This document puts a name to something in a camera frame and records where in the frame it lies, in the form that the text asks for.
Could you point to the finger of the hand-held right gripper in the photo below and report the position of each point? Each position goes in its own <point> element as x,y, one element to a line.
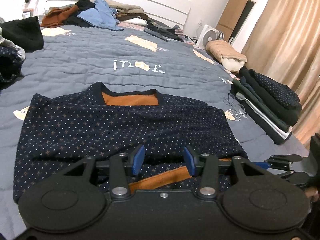
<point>297,178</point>
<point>282,160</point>

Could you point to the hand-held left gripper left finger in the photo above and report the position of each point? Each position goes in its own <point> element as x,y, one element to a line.
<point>138,160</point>

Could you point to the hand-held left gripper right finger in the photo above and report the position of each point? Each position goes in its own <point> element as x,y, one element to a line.
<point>190,160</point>

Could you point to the navy dotted orange-lined top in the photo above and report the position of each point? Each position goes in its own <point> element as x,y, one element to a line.
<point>100,125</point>

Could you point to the stack of folded clothes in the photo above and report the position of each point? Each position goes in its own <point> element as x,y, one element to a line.
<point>270,105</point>

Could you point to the beige curtain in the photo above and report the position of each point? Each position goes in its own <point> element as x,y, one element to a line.
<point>287,42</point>

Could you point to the grey-blue printed quilt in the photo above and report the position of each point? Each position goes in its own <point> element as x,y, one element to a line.
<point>87,52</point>

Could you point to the white box fan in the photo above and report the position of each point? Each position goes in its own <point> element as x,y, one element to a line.
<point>208,36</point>

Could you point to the striped pillow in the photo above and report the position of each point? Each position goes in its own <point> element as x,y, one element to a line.
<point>179,32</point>

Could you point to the dark grey pants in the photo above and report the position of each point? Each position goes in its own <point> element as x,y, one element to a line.
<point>162,33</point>

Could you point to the white pillow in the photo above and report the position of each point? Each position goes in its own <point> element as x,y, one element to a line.
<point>137,22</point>

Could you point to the blue denim shirt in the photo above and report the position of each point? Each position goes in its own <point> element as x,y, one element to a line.
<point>100,16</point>

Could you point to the khaki garment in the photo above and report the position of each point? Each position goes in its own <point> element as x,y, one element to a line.
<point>127,8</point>

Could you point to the white headboard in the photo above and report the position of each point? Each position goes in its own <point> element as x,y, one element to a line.
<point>150,5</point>

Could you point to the navy square-print garment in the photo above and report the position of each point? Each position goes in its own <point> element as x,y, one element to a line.
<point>8,62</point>

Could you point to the rust brown garment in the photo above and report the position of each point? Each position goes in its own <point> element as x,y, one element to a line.
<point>57,17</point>

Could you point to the black crumpled garment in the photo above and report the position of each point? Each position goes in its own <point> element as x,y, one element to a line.
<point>85,3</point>

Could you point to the black knit sweater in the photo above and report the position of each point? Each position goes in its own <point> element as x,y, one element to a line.
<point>22,33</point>

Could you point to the light grey garment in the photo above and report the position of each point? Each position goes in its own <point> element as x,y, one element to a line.
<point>7,42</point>

